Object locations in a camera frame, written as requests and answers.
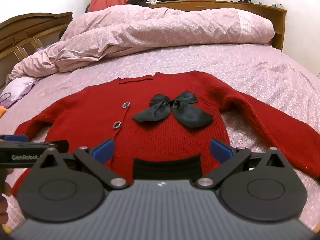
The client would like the red knit cardigan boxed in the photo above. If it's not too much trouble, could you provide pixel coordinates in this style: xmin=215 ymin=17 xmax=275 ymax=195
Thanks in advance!
xmin=11 ymin=70 xmax=320 ymax=195

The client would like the pink floral bed sheet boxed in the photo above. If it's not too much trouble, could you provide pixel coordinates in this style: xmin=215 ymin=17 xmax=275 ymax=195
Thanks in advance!
xmin=0 ymin=44 xmax=320 ymax=233

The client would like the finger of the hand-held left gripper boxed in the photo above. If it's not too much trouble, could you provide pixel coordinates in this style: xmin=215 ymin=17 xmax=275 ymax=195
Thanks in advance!
xmin=0 ymin=134 xmax=29 ymax=143
xmin=0 ymin=140 xmax=70 ymax=153

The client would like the pink floral duvet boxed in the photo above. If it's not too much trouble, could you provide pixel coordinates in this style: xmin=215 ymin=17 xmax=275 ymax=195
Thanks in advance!
xmin=6 ymin=5 xmax=275 ymax=83

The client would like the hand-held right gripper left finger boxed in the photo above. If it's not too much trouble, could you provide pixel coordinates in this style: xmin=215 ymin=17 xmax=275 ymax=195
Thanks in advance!
xmin=37 ymin=138 xmax=130 ymax=190

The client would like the wooden headboard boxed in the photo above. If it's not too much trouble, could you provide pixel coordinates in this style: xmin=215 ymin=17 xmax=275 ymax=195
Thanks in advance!
xmin=0 ymin=12 xmax=74 ymax=89

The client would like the person's left hand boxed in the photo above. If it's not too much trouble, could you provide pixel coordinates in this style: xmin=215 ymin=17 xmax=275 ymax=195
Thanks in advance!
xmin=0 ymin=168 xmax=14 ymax=227

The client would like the lilac cloth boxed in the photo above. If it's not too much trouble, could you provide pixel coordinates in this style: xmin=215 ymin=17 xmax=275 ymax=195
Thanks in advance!
xmin=0 ymin=77 xmax=40 ymax=107

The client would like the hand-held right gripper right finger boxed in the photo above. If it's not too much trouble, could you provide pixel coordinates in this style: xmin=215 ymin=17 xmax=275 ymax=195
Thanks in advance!
xmin=194 ymin=138 xmax=287 ymax=190

